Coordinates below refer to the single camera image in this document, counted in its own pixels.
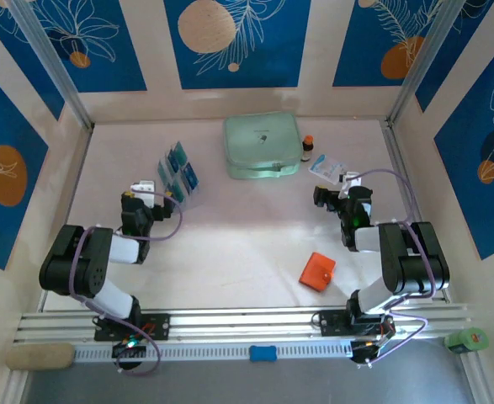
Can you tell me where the clear acrylic card stand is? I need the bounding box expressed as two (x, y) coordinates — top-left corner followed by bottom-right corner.
(157, 140), (202, 212)

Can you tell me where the blue credit card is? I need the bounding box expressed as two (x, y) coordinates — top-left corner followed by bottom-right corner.
(181, 163), (200, 190)
(167, 143), (188, 166)

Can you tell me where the orange card holder wallet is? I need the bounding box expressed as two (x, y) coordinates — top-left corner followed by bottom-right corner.
(299, 251), (337, 294)

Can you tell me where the mint green zip pouch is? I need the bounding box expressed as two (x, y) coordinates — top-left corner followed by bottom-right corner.
(222, 110), (303, 181)

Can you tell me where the clear plastic gauze packet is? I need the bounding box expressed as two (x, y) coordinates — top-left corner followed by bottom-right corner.
(306, 152), (345, 186)

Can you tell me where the brown bottle orange cap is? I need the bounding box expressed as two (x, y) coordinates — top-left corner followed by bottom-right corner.
(300, 134), (316, 163)

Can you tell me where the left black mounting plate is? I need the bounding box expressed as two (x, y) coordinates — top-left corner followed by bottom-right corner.
(93, 312), (173, 343)

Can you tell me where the black mounting plate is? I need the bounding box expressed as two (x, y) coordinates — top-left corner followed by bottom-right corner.
(93, 312), (173, 343)
(317, 308), (396, 338)

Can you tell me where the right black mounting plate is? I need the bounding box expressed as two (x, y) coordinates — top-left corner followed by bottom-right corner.
(317, 308), (396, 338)

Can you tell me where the left black controller board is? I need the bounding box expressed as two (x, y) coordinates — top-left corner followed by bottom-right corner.
(110, 338), (149, 371)

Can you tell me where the black controller board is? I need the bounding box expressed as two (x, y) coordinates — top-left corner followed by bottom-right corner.
(110, 338), (149, 371)
(349, 336), (395, 369)

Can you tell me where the right black controller board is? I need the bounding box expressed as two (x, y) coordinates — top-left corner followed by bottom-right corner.
(349, 336), (395, 369)

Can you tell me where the beige foam block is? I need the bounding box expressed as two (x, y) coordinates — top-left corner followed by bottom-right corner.
(5, 342), (77, 372)

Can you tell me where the blue bone-shaped clip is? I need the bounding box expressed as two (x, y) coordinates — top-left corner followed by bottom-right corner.
(248, 344), (279, 364)

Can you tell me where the green tape roll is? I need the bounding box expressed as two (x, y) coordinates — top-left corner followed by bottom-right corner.
(444, 327), (491, 354)

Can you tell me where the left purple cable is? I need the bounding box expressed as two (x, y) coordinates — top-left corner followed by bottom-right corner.
(70, 189), (184, 376)

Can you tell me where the purple cable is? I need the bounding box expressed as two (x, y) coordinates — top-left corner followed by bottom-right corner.
(70, 189), (184, 376)
(355, 168), (437, 367)

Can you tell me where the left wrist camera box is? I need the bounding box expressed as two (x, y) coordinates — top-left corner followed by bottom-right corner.
(129, 179), (157, 208)

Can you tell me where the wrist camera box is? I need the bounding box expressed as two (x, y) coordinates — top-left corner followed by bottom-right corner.
(129, 179), (157, 208)
(340, 170), (363, 189)

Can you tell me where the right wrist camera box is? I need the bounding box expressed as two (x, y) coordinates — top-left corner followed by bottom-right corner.
(340, 170), (363, 189)

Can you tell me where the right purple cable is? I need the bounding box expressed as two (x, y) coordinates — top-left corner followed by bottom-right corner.
(355, 168), (437, 367)

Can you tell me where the aluminium table side rail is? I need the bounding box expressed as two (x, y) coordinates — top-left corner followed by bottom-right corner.
(381, 120), (450, 304)

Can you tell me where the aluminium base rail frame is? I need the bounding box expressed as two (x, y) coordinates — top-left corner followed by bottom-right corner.
(13, 303), (474, 343)

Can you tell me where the white slotted cable duct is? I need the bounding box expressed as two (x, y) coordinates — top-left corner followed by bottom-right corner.
(73, 341), (355, 363)

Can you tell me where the left aluminium corner post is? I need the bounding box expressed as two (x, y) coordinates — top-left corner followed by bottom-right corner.
(7, 0), (95, 130)

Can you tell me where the aluminium corner post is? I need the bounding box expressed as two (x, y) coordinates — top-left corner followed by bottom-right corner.
(7, 0), (95, 130)
(385, 0), (466, 126)

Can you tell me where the right aluminium corner post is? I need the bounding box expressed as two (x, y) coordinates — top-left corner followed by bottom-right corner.
(385, 0), (466, 126)

